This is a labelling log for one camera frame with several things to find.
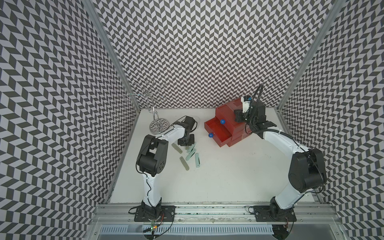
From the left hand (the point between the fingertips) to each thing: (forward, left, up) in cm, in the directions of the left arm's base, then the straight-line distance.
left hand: (188, 144), depth 97 cm
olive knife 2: (-12, +2, -3) cm, 12 cm away
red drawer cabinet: (-2, -29, +17) cm, 34 cm away
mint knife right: (-11, -6, -2) cm, 12 cm away
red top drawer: (+12, -24, +18) cm, 33 cm away
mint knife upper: (-2, -3, 0) cm, 3 cm away
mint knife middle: (-7, -2, -1) cm, 7 cm away
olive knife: (-1, +8, -3) cm, 8 cm away
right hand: (+10, -28, +17) cm, 35 cm away
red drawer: (0, -21, +10) cm, 23 cm away
